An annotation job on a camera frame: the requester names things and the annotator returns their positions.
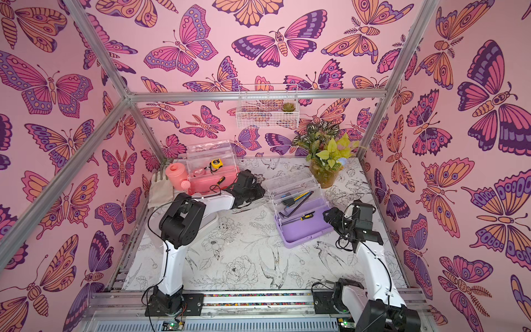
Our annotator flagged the yellow screwdriver purple box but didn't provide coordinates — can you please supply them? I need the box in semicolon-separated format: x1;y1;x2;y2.
282;211;315;225

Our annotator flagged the small succulent plant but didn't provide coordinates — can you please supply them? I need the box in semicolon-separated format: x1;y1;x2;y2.
282;102;296;113

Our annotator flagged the yellow tape measure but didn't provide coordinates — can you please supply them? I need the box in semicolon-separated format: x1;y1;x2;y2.
209;159;224;173

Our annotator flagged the pink toolbox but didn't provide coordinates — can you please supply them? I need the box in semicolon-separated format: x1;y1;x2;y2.
186;140;240;196

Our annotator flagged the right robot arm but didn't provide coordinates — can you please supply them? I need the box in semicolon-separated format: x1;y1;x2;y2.
311;200;422;331

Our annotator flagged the purple toolbox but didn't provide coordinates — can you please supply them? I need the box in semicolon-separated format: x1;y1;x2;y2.
262;169;333;248

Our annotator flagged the white clear toolbox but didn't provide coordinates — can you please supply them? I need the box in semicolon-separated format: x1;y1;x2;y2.
181;198;220;246

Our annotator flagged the pink watering can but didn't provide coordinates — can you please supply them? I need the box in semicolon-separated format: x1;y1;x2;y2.
165;163;191;192

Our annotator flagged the potted leafy plant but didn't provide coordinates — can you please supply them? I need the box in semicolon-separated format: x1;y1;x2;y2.
292;122;360;189

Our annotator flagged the white wire basket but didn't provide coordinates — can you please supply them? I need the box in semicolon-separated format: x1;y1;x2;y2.
235;83;300;129

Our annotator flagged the small yellow black screwdriver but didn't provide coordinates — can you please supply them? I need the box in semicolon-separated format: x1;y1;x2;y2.
216;177;226;187

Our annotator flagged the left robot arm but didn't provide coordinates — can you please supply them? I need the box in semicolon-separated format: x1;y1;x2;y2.
143;170;265;318

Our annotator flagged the metal base rail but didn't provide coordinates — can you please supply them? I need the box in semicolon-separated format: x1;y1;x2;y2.
82;289;436;332

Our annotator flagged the pink tape measure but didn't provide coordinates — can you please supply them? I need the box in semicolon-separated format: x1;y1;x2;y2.
193;168;206;178

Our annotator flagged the black hex key purple box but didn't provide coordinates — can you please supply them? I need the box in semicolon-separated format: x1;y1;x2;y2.
279;191;314;219

